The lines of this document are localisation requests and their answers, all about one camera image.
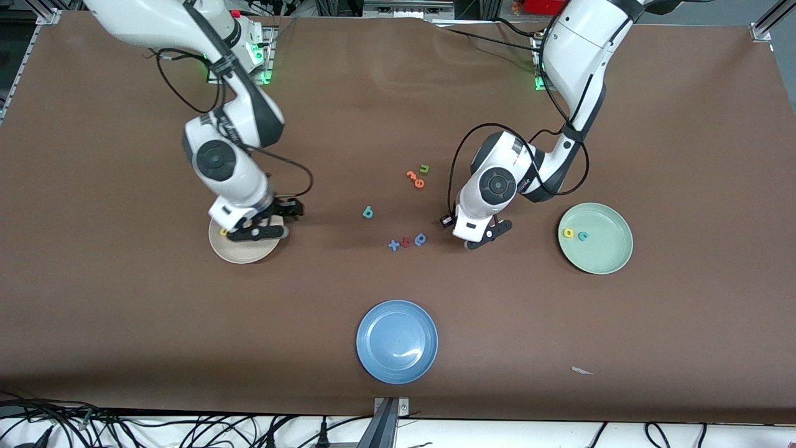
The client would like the red box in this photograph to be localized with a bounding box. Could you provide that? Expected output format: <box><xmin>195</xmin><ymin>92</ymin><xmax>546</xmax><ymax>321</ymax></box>
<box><xmin>522</xmin><ymin>0</ymin><xmax>570</xmax><ymax>16</ymax></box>

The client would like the blue plate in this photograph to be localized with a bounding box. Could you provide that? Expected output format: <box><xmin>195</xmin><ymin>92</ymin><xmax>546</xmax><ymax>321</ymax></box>
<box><xmin>356</xmin><ymin>300</ymin><xmax>438</xmax><ymax>385</ymax></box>

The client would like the green plate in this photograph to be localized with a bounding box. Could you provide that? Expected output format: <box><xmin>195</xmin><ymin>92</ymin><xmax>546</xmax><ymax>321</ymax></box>
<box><xmin>558</xmin><ymin>202</ymin><xmax>634</xmax><ymax>275</ymax></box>

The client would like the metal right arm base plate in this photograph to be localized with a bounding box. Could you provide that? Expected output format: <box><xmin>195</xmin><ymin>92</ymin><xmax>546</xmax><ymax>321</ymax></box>
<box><xmin>207</xmin><ymin>24</ymin><xmax>275</xmax><ymax>85</ymax></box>

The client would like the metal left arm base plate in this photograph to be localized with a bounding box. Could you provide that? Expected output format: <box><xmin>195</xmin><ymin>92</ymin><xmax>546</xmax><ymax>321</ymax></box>
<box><xmin>532</xmin><ymin>30</ymin><xmax>560</xmax><ymax>93</ymax></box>

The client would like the black base cable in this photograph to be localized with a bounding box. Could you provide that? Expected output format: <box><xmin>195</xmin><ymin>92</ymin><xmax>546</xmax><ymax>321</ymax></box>
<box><xmin>445</xmin><ymin>17</ymin><xmax>548</xmax><ymax>55</ymax></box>

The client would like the aluminium profile corner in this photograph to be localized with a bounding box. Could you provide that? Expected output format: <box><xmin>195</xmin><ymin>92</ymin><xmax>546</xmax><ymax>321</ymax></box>
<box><xmin>0</xmin><ymin>9</ymin><xmax>63</xmax><ymax>125</ymax></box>
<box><xmin>751</xmin><ymin>0</ymin><xmax>796</xmax><ymax>42</ymax></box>

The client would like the grey metal frame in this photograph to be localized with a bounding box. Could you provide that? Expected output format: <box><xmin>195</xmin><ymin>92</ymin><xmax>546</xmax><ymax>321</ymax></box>
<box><xmin>361</xmin><ymin>0</ymin><xmax>458</xmax><ymax>19</ymax></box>

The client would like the grey metal camera mount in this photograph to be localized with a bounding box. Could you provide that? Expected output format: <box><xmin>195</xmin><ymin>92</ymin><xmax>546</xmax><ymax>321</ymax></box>
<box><xmin>358</xmin><ymin>397</ymin><xmax>411</xmax><ymax>448</ymax></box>

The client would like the beige brown plate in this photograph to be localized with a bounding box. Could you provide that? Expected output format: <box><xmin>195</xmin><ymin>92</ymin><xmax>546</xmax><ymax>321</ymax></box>
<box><xmin>209</xmin><ymin>212</ymin><xmax>284</xmax><ymax>264</ymax></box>

